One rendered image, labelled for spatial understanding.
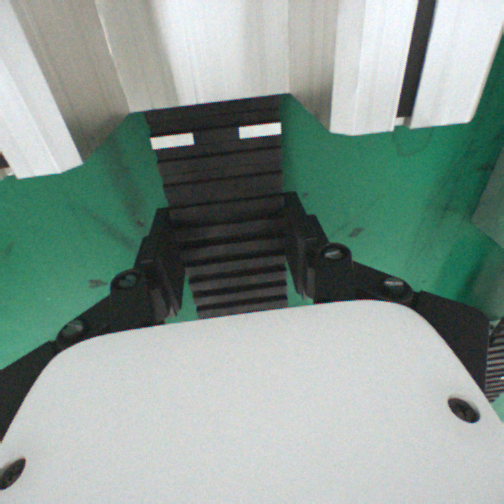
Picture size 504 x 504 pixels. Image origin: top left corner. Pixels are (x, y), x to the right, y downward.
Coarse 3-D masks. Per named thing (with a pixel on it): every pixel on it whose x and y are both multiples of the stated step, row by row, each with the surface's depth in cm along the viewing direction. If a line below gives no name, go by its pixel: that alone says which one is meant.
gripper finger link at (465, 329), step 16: (416, 304) 9; (432, 304) 9; (448, 304) 9; (464, 304) 9; (432, 320) 9; (448, 320) 9; (464, 320) 8; (480, 320) 8; (448, 336) 8; (464, 336) 8; (480, 336) 8; (464, 352) 8; (480, 352) 8; (480, 368) 7; (480, 384) 7
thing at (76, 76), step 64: (0, 0) 4; (64, 0) 5; (128, 0) 7; (192, 0) 7; (256, 0) 7; (320, 0) 5; (384, 0) 4; (448, 0) 4; (0, 64) 4; (64, 64) 5; (128, 64) 7; (192, 64) 8; (256, 64) 8; (320, 64) 5; (384, 64) 4; (448, 64) 5; (0, 128) 5; (64, 128) 5; (384, 128) 5
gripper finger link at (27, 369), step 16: (32, 352) 9; (48, 352) 9; (16, 368) 9; (32, 368) 9; (0, 384) 8; (16, 384) 8; (32, 384) 8; (0, 400) 8; (16, 400) 8; (0, 416) 7; (0, 432) 7
